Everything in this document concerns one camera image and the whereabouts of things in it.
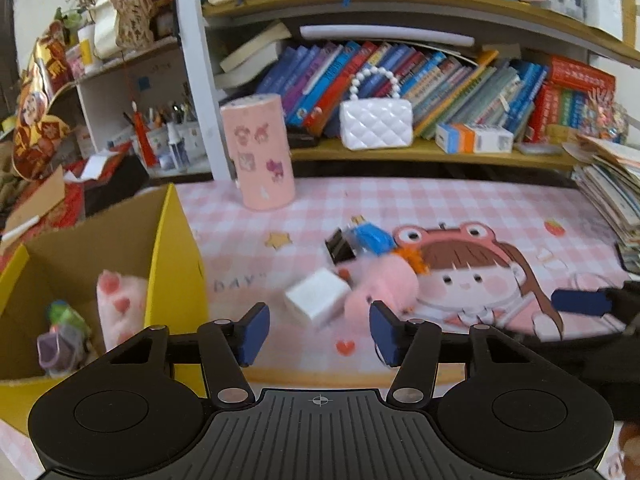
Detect pink checked desk mat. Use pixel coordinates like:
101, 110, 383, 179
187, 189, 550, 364
172, 177, 640, 387

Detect green plastic toy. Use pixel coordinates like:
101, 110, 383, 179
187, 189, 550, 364
36, 300, 94, 379

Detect red and gold decoration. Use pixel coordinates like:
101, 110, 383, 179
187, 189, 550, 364
12, 34, 75, 182

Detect stack of paper booklets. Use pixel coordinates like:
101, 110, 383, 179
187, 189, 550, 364
564, 134, 640, 247

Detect white quilted purse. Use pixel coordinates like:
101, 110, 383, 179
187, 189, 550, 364
339, 66, 414, 151

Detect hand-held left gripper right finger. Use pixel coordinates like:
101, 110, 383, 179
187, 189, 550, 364
370, 300, 538, 406

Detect pink spotted plush toy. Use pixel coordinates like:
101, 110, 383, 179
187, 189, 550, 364
95, 269, 150, 352

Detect clear spray bottle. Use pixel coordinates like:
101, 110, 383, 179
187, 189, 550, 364
167, 120, 190, 170

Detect cream ribbon ornament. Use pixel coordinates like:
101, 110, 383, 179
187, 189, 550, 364
91, 0, 122, 59

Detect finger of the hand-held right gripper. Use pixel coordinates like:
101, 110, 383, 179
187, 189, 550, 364
552, 282, 640, 317

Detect pen holder with pens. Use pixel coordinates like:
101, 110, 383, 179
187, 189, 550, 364
142, 101, 202, 167

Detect yellow cardboard box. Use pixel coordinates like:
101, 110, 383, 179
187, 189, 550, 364
0, 183, 209, 437

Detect woven wooden ornament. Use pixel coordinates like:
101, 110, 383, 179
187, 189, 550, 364
109, 0, 154, 52

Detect blue small toy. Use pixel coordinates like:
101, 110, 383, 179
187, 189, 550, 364
349, 215, 396, 257

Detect row of red books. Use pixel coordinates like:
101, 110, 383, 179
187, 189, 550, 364
525, 55, 619, 144

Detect white paper roll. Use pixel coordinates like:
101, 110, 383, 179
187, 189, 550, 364
299, 25, 477, 50

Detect black binder clip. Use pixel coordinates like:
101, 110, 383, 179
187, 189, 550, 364
323, 228, 359, 265

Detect red tassel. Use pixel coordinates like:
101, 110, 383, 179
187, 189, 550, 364
130, 101, 157, 167

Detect white plastic bottle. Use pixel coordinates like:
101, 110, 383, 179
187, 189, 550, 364
76, 25, 98, 76

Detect white cubby shelf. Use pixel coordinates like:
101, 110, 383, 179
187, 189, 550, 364
74, 41, 213, 182

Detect row of blue books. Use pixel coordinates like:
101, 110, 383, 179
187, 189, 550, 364
259, 41, 551, 142

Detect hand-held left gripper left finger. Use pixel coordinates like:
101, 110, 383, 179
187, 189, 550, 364
102, 303, 271, 406

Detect orange and white box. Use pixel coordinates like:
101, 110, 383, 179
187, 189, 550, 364
434, 122, 515, 155

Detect black box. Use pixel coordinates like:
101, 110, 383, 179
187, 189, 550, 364
81, 154, 151, 217

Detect white cube box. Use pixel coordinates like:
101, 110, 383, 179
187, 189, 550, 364
283, 267, 352, 332

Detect wooden bookshelf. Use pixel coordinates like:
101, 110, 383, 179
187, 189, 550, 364
175, 0, 640, 184

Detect pink round plush toy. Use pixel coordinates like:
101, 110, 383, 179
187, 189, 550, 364
342, 254, 420, 332

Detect pink cylinder container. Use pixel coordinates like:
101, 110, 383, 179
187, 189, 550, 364
219, 94, 296, 212

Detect stack of lying books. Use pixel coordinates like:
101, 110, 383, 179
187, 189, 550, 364
216, 22, 294, 88

